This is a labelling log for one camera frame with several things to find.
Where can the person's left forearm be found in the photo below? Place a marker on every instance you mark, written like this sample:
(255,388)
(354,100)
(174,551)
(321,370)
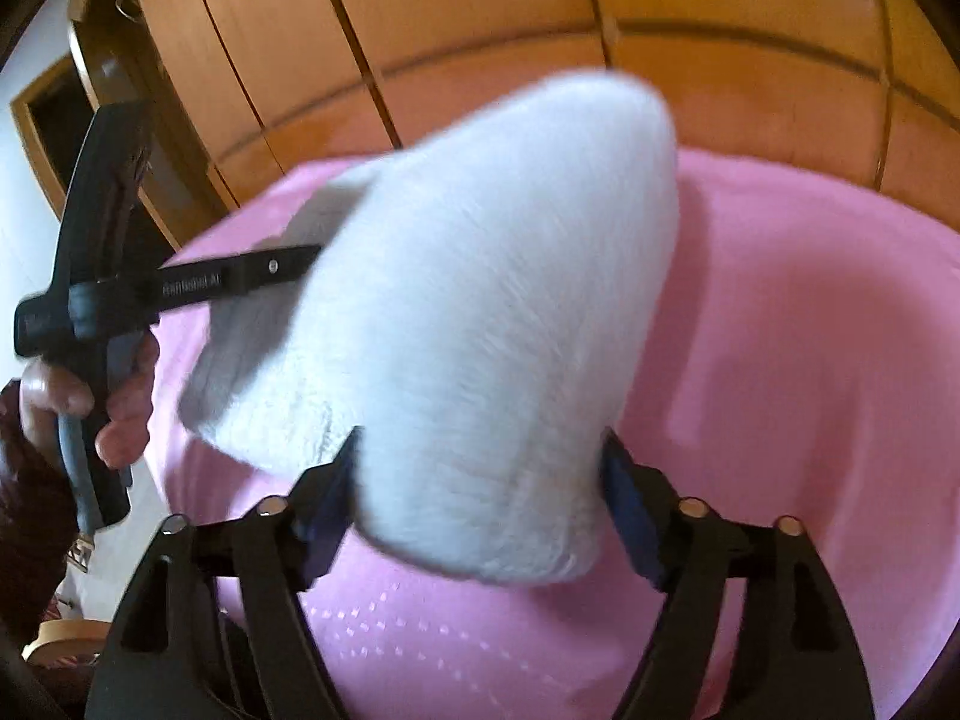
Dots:
(30,510)

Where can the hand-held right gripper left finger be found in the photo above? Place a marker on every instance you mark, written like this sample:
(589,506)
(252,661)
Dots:
(330,517)

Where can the pink dotted blanket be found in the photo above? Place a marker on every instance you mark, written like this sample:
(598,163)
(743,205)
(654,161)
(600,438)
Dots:
(787,390)

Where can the person's left hand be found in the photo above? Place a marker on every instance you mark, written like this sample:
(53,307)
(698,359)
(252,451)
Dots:
(124,405)

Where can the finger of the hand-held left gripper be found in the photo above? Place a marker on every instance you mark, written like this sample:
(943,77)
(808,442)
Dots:
(247,274)

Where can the light wooden round object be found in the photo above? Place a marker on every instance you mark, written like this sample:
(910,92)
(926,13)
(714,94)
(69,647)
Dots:
(64,634)

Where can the white knitted sweater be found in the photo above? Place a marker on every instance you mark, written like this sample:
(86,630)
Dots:
(465,315)

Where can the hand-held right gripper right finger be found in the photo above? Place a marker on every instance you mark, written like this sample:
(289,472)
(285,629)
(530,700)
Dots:
(630,517)

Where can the wooden wardrobe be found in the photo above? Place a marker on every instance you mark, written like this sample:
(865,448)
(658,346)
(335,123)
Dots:
(487,30)

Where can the wooden door frame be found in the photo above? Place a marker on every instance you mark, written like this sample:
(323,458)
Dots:
(52,127)

